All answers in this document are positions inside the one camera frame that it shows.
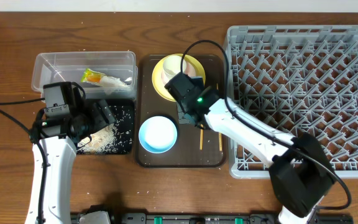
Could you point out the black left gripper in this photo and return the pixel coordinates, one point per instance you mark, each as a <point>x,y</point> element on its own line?
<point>105,111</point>

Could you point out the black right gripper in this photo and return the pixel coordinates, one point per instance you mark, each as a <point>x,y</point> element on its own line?
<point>184,107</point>

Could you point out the wooden chopstick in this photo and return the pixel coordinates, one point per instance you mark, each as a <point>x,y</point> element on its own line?
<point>201,137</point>
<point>219,134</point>

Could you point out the plastic wrapper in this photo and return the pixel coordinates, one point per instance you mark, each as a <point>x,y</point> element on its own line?
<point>109,84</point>

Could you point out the light blue bowl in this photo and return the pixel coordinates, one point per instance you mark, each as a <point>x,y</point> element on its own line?
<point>158,134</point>

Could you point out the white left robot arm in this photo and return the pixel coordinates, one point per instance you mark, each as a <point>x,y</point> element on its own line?
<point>55,146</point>

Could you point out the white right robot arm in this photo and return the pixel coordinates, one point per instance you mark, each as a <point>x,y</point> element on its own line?
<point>299,170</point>

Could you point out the grey plastic dishwasher rack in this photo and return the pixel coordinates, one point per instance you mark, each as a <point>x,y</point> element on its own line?
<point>301,79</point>

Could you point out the spilled rice pile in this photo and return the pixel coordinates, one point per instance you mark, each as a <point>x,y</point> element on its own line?
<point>104,140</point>

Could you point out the black tray bin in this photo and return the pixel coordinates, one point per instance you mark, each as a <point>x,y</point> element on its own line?
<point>124,124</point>

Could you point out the brown serving tray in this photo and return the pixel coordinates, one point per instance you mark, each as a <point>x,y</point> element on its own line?
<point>186,151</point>

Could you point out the clear plastic bin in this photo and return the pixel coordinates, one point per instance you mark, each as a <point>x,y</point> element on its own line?
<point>69,67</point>

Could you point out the cream cup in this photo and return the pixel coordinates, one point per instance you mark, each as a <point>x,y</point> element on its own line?
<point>173,65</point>

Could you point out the yellow plate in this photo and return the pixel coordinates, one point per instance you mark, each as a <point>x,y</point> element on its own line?
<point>158,84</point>

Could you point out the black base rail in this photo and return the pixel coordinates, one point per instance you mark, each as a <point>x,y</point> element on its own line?
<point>142,218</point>

